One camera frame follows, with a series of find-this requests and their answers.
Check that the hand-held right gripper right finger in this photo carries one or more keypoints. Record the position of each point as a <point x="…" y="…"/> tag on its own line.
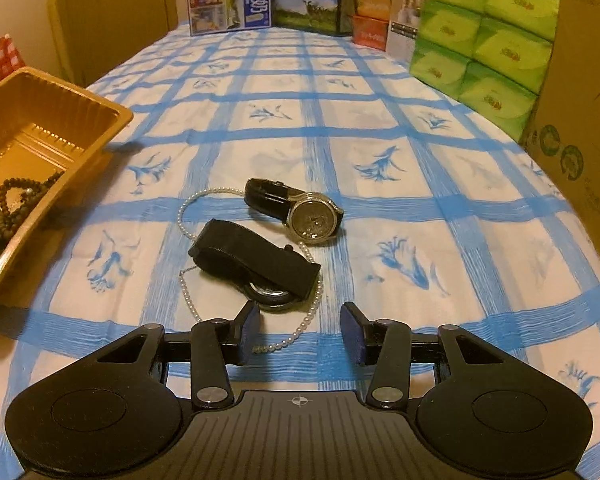
<point x="352" y="335"/>

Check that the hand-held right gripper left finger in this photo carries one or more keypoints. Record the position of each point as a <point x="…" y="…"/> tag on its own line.
<point x="250" y="335"/>

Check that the black mesh band watch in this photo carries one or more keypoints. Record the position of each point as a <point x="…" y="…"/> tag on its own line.
<point x="250" y="255"/>

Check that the golden plastic tray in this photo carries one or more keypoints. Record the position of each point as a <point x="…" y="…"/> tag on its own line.
<point x="95" y="125"/>

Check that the blue checked bed sheet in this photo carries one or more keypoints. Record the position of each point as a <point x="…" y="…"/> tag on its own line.
<point x="430" y="210"/>

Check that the white product box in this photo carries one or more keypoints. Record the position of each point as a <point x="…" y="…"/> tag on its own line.
<point x="405" y="20"/>

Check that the stack of green tissue packs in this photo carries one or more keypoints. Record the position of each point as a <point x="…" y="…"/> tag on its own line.
<point x="480" y="35"/>

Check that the green cow milk box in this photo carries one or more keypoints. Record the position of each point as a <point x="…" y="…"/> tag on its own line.
<point x="310" y="5"/>

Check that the orange instant noodle bowl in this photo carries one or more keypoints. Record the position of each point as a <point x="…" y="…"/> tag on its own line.
<point x="372" y="2"/>

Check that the blue milk carton box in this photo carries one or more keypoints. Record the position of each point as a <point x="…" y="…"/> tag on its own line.
<point x="227" y="2"/>

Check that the large printed cardboard box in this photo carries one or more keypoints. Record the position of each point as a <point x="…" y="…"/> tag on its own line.
<point x="580" y="85"/>

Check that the olive wooden door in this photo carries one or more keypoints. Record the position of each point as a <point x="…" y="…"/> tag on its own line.
<point x="115" y="10"/>

